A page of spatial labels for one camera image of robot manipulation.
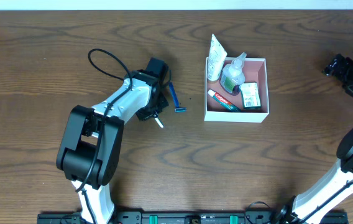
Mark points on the white Pantene lotion tube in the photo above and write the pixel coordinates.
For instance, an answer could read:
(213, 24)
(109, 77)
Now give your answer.
(216, 58)

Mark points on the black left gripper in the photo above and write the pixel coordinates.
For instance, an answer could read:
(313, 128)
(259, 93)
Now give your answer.
(153, 110)

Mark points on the red teal Colgate toothpaste tube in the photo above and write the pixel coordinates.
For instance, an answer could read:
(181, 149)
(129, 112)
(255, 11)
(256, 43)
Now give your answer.
(223, 101)

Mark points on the clear pump bottle purple liquid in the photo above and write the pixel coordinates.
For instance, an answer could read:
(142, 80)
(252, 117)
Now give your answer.
(232, 76)

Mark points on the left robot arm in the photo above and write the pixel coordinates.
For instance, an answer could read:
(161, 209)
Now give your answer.
(91, 144)

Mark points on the green white soap box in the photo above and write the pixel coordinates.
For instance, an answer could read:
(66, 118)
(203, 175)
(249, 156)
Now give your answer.
(250, 96)

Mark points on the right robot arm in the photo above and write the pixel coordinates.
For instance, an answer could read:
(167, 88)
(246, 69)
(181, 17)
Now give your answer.
(337, 184)

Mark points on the green white toothbrush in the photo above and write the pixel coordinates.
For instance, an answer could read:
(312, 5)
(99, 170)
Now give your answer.
(158, 121)

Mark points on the blue disposable razor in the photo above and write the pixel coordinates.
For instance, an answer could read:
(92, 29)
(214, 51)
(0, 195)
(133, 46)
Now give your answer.
(178, 108)

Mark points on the cream box with pink interior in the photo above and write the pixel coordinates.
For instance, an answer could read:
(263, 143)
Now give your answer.
(255, 70)

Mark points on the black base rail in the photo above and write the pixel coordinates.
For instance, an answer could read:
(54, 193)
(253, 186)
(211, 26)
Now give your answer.
(136, 217)

